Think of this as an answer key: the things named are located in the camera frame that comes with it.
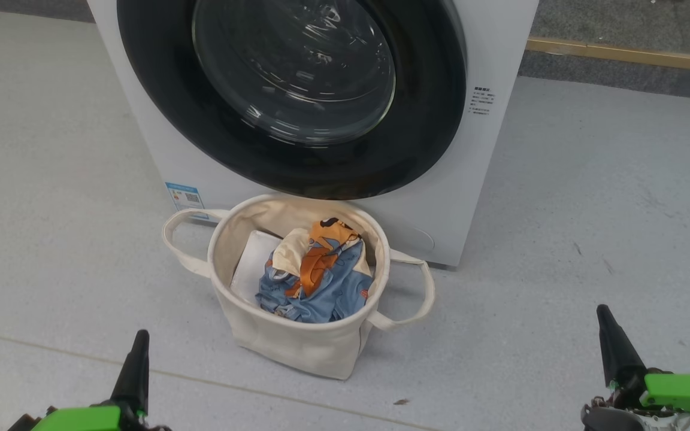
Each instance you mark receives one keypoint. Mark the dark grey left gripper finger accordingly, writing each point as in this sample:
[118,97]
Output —
[132,377]

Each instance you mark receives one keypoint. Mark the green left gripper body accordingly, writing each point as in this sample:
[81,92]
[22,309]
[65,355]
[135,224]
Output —
[81,419]

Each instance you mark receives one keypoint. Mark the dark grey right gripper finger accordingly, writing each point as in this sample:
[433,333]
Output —
[617,353]

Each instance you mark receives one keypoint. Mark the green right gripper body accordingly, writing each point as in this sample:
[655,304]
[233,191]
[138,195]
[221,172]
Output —
[680,395]

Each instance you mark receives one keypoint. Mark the blue orange patterned garment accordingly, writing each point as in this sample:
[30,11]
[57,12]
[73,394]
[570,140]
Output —
[327,287]

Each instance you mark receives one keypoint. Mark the washing machine door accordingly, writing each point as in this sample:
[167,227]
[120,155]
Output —
[153,90]

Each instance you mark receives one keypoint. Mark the cream canvas laundry basket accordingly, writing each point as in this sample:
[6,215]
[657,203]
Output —
[297,347]

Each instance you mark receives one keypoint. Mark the white washing machine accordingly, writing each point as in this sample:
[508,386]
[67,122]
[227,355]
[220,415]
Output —
[489,36]

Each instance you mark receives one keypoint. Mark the white folded pad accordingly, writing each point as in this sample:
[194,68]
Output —
[252,269]

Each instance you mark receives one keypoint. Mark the blue energy label sticker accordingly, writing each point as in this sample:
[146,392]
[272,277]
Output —
[184,197]

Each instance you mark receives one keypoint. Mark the printed text warning label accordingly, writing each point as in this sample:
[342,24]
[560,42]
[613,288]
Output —
[481,100]

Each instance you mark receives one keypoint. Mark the yellow floor strip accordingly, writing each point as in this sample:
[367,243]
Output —
[620,55]

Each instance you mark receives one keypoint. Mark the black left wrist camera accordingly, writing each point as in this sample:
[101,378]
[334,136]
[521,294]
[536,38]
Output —
[27,422]

